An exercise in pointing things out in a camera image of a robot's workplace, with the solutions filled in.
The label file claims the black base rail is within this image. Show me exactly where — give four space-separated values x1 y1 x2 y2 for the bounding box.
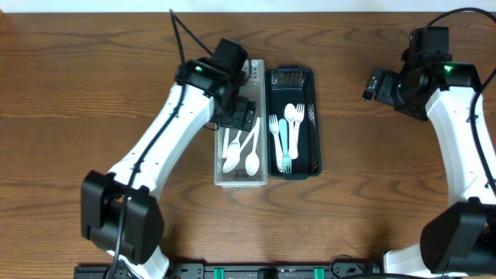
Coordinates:
73 252 387 279

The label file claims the mint green plastic fork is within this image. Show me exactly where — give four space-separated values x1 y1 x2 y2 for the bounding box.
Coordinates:
279 119 292 174

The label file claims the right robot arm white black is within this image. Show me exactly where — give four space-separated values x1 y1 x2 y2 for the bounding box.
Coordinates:
362 26 495 278

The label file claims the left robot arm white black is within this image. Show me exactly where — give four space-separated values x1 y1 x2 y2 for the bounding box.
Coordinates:
81 39 256 278

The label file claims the white plastic fork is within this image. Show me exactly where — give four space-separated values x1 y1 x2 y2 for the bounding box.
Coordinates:
294 104 305 143
269 115 284 173

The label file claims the white plastic spoon bowl up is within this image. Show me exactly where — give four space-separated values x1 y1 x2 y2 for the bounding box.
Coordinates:
222 128 230 159

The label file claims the clear perforated plastic basket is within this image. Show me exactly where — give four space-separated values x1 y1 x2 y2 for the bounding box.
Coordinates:
214 60 268 188

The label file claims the dark green perforated basket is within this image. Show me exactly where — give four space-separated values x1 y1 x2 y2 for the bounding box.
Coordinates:
264 65 322 180

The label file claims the white plastic spoon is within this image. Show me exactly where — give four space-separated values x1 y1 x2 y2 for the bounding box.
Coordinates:
284 103 298 160
222 126 255 173
245 118 260 176
226 130 242 161

